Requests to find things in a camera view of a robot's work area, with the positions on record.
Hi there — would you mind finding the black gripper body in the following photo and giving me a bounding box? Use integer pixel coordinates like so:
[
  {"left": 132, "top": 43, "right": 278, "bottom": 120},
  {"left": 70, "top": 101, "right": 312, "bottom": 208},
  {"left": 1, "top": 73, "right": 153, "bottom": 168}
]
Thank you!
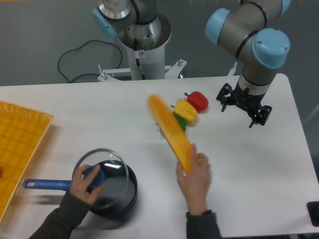
[{"left": 231, "top": 83, "right": 265, "bottom": 117}]

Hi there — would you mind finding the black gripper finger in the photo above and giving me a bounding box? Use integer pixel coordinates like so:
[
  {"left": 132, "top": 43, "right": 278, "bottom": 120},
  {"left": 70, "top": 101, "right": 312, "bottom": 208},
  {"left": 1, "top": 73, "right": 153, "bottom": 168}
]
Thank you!
[
  {"left": 216, "top": 83, "right": 234, "bottom": 112},
  {"left": 248, "top": 104, "right": 272, "bottom": 128}
]

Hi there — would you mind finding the long yellow toy bread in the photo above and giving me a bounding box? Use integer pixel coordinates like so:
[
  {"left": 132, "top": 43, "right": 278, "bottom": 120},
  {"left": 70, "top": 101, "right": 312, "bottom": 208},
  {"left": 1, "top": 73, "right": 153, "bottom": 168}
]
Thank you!
[{"left": 148, "top": 94, "right": 192, "bottom": 174}]

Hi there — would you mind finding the dark pot with blue handle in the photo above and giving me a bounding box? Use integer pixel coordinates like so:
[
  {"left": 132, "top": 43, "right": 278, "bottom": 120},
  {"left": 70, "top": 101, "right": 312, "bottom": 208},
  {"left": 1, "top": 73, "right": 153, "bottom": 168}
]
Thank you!
[{"left": 22, "top": 160, "right": 139, "bottom": 220}]

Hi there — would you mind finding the glass lid with blue knob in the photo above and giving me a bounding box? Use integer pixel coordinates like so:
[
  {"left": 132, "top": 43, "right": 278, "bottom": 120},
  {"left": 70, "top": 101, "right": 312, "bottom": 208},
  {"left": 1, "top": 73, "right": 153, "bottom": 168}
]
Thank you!
[{"left": 75, "top": 148, "right": 129, "bottom": 211}]

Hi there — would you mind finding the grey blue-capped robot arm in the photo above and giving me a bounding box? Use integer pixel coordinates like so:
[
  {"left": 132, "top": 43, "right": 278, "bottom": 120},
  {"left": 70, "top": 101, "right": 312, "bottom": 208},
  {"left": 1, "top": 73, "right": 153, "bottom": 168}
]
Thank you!
[{"left": 92, "top": 0, "right": 290, "bottom": 125}]

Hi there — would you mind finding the right forearm dark sleeve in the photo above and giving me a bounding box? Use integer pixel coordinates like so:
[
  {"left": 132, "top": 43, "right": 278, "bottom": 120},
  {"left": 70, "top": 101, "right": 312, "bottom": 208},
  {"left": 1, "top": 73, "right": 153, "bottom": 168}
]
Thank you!
[{"left": 186, "top": 210, "right": 222, "bottom": 239}]

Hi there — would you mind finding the left forearm dark sleeve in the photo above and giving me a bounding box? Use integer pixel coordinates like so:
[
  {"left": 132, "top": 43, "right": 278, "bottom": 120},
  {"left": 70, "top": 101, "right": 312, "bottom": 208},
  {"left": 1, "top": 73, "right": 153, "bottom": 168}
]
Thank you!
[{"left": 30, "top": 192, "right": 92, "bottom": 239}]

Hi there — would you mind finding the person's right hand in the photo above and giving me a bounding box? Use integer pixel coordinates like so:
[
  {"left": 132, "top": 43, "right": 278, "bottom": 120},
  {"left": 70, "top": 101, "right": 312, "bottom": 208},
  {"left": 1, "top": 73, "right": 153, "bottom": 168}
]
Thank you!
[{"left": 176, "top": 143, "right": 211, "bottom": 216}]

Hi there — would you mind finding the person's left hand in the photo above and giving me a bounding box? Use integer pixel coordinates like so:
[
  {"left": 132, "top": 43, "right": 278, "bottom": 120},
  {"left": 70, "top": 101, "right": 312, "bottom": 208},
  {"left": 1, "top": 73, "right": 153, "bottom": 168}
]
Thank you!
[{"left": 70, "top": 164, "right": 105, "bottom": 205}]

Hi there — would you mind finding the red toy bell pepper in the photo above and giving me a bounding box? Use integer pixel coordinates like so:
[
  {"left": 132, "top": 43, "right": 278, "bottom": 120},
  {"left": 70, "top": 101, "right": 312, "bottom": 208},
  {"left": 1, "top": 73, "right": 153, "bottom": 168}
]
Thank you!
[{"left": 184, "top": 91, "right": 209, "bottom": 113}]

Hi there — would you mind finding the yellow toy bell pepper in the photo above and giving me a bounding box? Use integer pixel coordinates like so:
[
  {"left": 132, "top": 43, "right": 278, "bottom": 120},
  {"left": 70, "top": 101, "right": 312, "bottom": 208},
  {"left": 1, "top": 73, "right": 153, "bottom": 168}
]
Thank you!
[{"left": 171, "top": 99, "right": 198, "bottom": 125}]

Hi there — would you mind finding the green toy bell pepper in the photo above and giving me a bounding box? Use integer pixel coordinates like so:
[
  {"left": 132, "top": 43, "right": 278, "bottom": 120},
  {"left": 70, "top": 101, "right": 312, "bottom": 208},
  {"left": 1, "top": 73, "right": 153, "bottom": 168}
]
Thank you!
[{"left": 156, "top": 114, "right": 187, "bottom": 132}]

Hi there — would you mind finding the black object at table corner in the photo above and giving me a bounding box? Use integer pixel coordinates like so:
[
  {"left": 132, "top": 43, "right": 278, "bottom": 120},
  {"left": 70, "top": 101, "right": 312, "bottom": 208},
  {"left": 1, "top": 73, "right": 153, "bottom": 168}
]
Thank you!
[{"left": 307, "top": 201, "right": 319, "bottom": 227}]

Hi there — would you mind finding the yellow plastic basket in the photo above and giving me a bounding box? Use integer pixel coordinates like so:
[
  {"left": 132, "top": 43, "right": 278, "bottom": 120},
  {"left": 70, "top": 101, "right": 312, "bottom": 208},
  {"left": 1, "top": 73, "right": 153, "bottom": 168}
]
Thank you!
[{"left": 0, "top": 101, "right": 54, "bottom": 221}]

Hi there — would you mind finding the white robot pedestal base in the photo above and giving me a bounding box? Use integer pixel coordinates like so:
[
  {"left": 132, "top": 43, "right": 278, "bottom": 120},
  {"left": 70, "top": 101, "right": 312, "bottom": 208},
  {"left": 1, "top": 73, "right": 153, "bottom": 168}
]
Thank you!
[{"left": 92, "top": 9, "right": 187, "bottom": 80}]

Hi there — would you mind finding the black cable on floor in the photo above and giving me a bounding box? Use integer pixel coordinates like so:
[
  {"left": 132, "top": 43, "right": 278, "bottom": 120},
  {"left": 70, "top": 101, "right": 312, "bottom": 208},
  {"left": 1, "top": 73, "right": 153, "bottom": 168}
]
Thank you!
[{"left": 57, "top": 39, "right": 123, "bottom": 83}]

